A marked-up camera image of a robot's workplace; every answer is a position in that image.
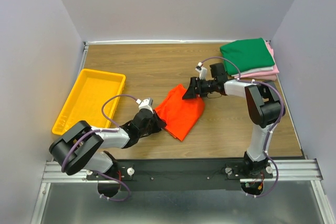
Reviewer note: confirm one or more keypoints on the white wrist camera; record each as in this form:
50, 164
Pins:
145, 104
201, 70

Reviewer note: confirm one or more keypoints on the pale pink bottom t-shirt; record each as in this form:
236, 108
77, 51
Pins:
272, 77

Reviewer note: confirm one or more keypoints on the light grey folded t-shirt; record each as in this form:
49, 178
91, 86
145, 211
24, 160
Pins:
256, 70

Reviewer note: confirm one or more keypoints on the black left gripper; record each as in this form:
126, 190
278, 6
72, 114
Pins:
159, 124

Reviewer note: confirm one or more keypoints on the orange t-shirt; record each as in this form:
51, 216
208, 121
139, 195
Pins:
180, 115

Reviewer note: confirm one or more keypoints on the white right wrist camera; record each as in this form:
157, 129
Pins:
201, 70

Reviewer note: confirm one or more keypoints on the yellow plastic tray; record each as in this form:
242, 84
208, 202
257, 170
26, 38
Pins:
90, 91

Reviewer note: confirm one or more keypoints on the green folded t-shirt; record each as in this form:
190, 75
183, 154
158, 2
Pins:
248, 54

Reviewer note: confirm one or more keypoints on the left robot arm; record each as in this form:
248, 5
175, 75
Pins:
77, 148

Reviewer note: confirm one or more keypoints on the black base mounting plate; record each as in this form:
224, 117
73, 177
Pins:
187, 174

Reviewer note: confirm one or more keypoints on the pink folded t-shirt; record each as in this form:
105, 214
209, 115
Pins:
275, 70

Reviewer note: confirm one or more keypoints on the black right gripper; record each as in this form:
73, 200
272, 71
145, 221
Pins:
191, 93

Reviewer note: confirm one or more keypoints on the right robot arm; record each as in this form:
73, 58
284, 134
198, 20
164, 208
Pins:
264, 103

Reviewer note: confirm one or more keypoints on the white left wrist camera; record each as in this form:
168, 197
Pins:
145, 104

